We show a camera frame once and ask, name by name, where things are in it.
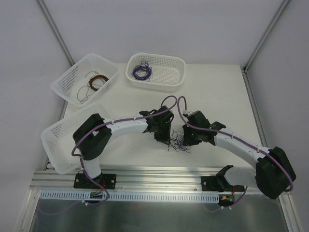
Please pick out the white basket with brown wires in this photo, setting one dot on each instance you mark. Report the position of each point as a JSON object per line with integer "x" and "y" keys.
{"x": 86, "y": 81}

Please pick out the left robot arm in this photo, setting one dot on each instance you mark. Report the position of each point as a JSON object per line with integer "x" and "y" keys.
{"x": 93, "y": 135}

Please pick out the aluminium mounting rail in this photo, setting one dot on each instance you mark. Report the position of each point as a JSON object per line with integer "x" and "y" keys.
{"x": 133, "y": 178}

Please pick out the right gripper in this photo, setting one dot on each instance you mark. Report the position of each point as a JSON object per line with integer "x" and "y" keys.
{"x": 189, "y": 137}

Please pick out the right aluminium frame post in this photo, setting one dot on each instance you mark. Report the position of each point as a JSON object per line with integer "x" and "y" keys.
{"x": 270, "y": 27}

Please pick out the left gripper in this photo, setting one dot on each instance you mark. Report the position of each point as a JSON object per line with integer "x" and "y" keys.
{"x": 163, "y": 135}

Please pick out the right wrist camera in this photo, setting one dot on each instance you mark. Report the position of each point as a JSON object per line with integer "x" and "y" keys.
{"x": 187, "y": 113}

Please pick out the white basket near left arm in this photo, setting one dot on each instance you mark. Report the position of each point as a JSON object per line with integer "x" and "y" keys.
{"x": 57, "y": 139}

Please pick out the aluminium frame post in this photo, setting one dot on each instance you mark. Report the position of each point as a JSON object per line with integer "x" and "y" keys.
{"x": 270, "y": 27}
{"x": 48, "y": 17}

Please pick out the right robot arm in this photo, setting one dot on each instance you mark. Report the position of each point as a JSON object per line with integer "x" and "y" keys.
{"x": 270, "y": 170}

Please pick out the white basket with purple wires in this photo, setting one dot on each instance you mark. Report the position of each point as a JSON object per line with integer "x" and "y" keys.
{"x": 167, "y": 72}

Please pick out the left aluminium frame post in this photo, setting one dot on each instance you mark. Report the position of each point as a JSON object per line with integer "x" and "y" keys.
{"x": 48, "y": 17}

